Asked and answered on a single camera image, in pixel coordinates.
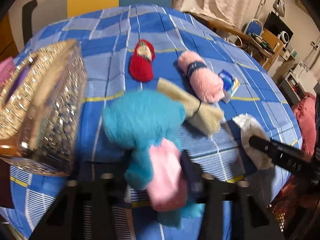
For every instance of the white round fan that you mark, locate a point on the white round fan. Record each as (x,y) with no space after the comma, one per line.
(284,37)

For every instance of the blue white folding chair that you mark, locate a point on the blue white folding chair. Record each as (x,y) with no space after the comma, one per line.
(254,26)

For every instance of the blue tissue packet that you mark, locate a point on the blue tissue packet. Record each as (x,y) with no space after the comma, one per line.
(230,85)

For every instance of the pink rolled towel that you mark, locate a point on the pink rolled towel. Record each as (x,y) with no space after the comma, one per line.
(206,84)

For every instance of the black monitor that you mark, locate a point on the black monitor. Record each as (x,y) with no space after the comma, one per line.
(276,25)

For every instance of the round tray with bottles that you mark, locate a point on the round tray with bottles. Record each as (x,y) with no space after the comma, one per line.
(262,43)

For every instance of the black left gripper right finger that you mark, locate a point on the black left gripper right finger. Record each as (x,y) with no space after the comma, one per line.
(292,160)

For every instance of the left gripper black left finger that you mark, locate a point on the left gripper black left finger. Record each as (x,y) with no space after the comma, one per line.
(201,186)

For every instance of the brown wooden cabinet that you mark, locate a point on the brown wooden cabinet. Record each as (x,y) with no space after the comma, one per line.
(7,44)

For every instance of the blue plaid tablecloth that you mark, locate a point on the blue plaid tablecloth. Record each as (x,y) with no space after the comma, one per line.
(108,39)

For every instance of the wooden side table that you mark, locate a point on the wooden side table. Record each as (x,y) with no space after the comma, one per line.
(216,24)

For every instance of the red plush doll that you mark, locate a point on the red plush doll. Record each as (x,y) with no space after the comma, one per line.
(140,67)

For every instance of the white waffle cloth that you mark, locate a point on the white waffle cloth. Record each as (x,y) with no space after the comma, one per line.
(254,139)

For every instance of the blue plush toy pink dress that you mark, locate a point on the blue plush toy pink dress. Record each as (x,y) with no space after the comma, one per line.
(147,122)

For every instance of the beige ribbon bow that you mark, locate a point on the beige ribbon bow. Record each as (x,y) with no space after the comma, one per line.
(204,117)

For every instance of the pink gold-crest box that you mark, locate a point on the pink gold-crest box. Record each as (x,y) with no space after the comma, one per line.
(7,67)

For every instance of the red cushion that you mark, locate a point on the red cushion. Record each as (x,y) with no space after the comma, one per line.
(304,111)

